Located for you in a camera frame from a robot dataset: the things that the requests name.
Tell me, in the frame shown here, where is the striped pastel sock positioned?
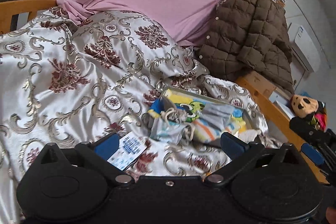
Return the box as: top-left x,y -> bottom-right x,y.
191,118 -> 225,143

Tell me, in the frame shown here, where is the light blue patterned cloth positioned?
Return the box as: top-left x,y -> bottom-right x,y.
150,118 -> 195,145

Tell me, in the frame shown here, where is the grey knotted sock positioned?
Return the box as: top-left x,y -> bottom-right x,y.
147,96 -> 187,128

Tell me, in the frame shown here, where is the white fluffy sock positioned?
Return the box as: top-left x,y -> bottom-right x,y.
238,129 -> 265,144

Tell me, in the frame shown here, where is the blue white tissue packet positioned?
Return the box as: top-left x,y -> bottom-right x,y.
107,132 -> 146,170

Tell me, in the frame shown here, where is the orange plush doll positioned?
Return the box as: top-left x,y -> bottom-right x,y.
290,94 -> 327,131

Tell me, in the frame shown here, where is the grey tray with cartoon towel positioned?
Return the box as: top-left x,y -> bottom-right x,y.
147,88 -> 259,147

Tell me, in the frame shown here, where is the floral satin bedspread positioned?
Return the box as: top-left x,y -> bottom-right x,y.
0,6 -> 283,224

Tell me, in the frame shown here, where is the white air conditioner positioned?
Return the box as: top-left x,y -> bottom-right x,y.
288,23 -> 321,73

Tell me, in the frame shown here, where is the brown quilted jacket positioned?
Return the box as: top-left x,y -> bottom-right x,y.
197,0 -> 294,96

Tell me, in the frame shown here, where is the wooden bed frame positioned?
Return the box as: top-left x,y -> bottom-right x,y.
0,0 -> 329,184

